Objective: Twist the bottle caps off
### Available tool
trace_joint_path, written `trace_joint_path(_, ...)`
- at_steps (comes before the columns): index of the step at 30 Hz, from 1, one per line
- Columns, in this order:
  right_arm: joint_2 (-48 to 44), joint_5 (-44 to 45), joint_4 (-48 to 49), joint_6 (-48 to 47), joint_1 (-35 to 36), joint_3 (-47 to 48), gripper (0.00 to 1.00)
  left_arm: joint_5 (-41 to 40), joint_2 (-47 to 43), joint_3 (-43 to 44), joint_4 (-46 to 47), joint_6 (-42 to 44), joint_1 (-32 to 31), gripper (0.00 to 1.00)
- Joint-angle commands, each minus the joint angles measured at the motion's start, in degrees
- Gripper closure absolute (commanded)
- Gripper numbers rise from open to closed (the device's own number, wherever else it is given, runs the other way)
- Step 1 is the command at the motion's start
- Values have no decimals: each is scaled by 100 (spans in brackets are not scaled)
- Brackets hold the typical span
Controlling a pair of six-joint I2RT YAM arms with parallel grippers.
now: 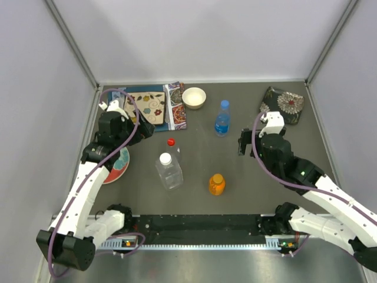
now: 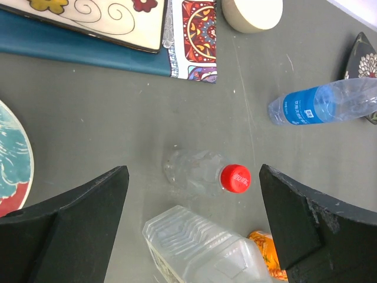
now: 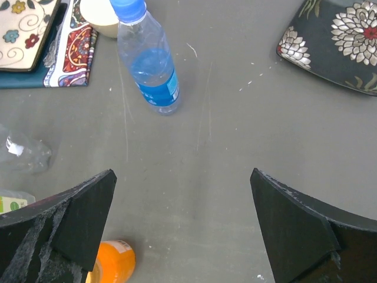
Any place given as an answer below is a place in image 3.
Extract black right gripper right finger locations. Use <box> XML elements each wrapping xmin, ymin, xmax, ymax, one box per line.
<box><xmin>250</xmin><ymin>168</ymin><xmax>376</xmax><ymax>282</ymax></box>

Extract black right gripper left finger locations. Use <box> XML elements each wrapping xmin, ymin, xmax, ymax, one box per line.
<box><xmin>1</xmin><ymin>169</ymin><xmax>117</xmax><ymax>282</ymax></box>

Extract large clear plastic bottle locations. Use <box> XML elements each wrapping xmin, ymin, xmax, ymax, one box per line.
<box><xmin>1</xmin><ymin>125</ymin><xmax>52</xmax><ymax>214</ymax></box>

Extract blue label water bottle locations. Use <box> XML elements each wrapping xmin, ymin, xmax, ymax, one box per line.
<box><xmin>110</xmin><ymin>0</ymin><xmax>180</xmax><ymax>115</ymax></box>

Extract orange juice bottle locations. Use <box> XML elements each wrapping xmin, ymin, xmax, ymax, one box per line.
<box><xmin>85</xmin><ymin>240</ymin><xmax>136</xmax><ymax>283</ymax></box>

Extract blue patterned placemat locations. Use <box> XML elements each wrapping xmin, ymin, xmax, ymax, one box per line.
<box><xmin>1</xmin><ymin>1</ymin><xmax>98</xmax><ymax>89</ymax></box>

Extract dark floral square plate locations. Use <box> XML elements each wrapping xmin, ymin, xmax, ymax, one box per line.
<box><xmin>276</xmin><ymin>0</ymin><xmax>376</xmax><ymax>96</ymax></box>

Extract cream floral square plate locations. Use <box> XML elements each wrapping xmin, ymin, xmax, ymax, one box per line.
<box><xmin>1</xmin><ymin>0</ymin><xmax>61</xmax><ymax>72</ymax></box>

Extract cream ceramic bowl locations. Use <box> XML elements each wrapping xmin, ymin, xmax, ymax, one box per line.
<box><xmin>80</xmin><ymin>0</ymin><xmax>118</xmax><ymax>38</ymax></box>

